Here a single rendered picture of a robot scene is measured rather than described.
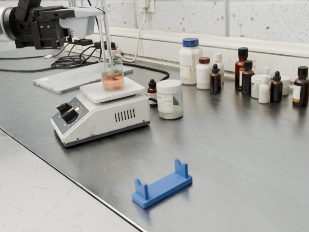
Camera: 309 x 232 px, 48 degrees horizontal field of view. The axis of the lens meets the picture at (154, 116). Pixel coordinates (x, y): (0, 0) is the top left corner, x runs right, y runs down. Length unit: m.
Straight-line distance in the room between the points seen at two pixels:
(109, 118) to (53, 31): 0.21
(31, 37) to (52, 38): 0.06
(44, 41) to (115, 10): 0.80
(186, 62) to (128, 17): 0.53
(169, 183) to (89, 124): 0.25
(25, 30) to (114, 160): 0.35
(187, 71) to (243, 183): 0.53
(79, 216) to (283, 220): 0.28
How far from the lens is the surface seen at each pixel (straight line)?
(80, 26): 0.74
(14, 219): 0.57
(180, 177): 0.57
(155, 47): 1.31
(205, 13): 1.18
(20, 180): 0.66
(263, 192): 0.56
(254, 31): 1.08
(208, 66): 0.98
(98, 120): 0.73
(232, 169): 0.60
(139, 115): 0.76
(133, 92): 0.74
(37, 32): 0.77
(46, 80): 1.24
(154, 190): 0.54
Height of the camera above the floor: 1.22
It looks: 22 degrees down
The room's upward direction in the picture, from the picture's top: 5 degrees counter-clockwise
